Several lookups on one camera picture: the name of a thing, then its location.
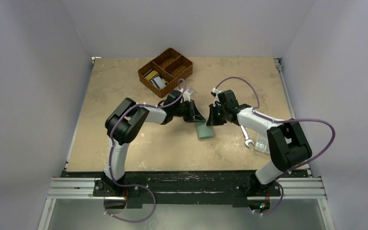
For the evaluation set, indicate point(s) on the clear plastic box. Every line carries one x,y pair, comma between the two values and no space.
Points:
261,144

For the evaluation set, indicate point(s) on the brown woven divided basket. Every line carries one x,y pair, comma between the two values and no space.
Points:
171,66

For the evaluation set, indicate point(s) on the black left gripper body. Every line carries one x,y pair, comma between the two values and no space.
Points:
184,110

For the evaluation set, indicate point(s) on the aluminium frame rail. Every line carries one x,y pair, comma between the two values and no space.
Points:
64,188

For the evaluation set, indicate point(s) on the gold white card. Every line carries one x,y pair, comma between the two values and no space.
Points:
150,75

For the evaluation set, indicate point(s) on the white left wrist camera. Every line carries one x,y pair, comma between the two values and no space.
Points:
190,93

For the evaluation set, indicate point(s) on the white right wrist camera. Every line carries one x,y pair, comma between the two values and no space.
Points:
215,93

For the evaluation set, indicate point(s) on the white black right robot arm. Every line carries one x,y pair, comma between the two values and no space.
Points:
287,143

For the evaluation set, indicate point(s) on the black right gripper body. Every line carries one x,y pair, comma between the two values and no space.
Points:
218,112

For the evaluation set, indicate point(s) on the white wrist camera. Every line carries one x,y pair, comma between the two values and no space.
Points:
215,93
190,93

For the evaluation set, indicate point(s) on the silver wrench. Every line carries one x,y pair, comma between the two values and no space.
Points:
248,141

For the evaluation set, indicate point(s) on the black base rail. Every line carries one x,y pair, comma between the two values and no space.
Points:
231,187

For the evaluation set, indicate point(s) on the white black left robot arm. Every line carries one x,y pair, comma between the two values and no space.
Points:
126,121

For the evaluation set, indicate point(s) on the teal card holder wallet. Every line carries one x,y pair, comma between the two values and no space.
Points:
203,131

